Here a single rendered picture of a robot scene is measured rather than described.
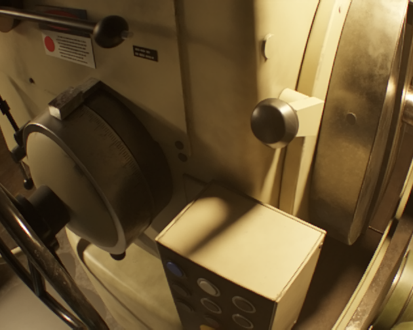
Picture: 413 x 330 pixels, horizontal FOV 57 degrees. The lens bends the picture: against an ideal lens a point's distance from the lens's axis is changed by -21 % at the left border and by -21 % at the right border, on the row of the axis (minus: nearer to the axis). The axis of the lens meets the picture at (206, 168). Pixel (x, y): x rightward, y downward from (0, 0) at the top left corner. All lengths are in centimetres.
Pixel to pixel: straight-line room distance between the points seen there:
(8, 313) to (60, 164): 172
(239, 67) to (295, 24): 9
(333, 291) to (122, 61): 97
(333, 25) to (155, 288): 101
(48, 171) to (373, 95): 41
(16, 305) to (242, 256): 183
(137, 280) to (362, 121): 97
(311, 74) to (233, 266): 22
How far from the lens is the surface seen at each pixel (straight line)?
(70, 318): 68
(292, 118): 37
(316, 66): 49
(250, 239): 47
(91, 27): 43
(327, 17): 50
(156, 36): 45
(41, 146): 56
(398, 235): 96
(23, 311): 216
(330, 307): 127
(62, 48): 61
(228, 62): 42
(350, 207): 60
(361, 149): 54
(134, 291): 133
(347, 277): 133
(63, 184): 54
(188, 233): 48
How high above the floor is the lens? 173
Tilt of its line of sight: 45 degrees down
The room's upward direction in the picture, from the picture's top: 5 degrees counter-clockwise
